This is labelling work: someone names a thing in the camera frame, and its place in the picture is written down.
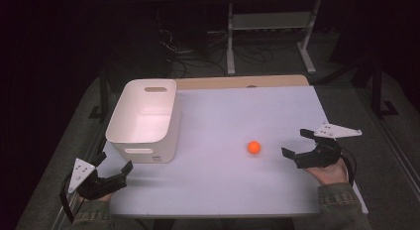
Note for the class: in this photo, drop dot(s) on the white plastic bin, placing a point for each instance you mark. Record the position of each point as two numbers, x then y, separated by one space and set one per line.
145 124

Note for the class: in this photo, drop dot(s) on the person's right hand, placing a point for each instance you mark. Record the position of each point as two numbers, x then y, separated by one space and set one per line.
330 175

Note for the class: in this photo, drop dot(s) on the black metal stand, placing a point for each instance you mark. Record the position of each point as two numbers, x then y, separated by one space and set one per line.
376 91

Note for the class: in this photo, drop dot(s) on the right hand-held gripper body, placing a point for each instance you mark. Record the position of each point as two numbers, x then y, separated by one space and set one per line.
323 154

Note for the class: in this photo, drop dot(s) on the orange ball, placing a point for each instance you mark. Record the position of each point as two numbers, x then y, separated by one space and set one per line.
254 147

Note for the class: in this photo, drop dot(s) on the person's left hand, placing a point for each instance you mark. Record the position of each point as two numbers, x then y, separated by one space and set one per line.
100 199

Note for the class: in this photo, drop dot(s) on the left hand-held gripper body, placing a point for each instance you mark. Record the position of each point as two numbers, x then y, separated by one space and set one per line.
86 183

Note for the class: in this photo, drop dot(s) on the white metal stand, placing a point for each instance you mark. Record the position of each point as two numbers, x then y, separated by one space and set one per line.
231 41

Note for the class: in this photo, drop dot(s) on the white table cover sheet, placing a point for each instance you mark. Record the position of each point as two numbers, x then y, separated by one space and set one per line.
231 183

